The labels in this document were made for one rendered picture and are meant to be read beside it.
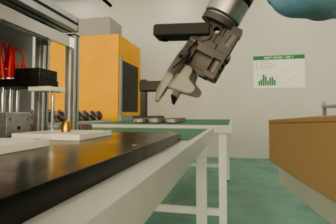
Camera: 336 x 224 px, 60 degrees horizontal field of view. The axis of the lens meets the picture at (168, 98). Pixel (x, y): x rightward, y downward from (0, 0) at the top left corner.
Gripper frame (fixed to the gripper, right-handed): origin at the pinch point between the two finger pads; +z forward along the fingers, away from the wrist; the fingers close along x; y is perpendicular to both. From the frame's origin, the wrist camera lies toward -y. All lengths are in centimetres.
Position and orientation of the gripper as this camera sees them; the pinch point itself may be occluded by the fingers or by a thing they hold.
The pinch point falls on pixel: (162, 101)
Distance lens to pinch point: 59.6
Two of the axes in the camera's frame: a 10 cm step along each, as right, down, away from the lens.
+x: 2.2, 0.5, 9.7
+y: 8.4, 4.9, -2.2
